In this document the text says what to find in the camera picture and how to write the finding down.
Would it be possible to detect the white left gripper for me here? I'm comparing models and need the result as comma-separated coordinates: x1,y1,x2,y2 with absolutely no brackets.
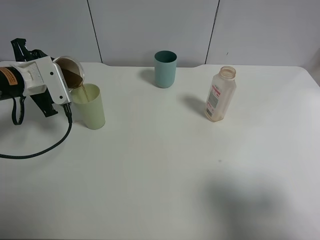
9,38,58,118

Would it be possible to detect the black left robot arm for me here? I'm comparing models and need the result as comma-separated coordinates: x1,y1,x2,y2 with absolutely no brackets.
0,38,58,117

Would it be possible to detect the black left camera cable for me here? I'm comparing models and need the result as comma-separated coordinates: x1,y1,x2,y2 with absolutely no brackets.
0,103,74,160

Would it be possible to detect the clear plastic drink bottle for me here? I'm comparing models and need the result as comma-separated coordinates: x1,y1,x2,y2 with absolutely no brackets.
204,66,237,122

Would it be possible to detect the light green plastic cup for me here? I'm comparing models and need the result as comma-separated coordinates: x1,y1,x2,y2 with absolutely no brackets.
70,83,106,130

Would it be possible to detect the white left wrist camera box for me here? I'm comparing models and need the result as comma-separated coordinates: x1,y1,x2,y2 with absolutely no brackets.
35,56,72,105

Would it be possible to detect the teal plastic cup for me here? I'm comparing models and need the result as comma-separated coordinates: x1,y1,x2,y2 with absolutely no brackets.
154,50,177,89

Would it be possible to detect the clear cup with blue sleeve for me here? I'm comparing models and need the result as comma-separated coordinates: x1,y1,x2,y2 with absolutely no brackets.
53,56,85,90

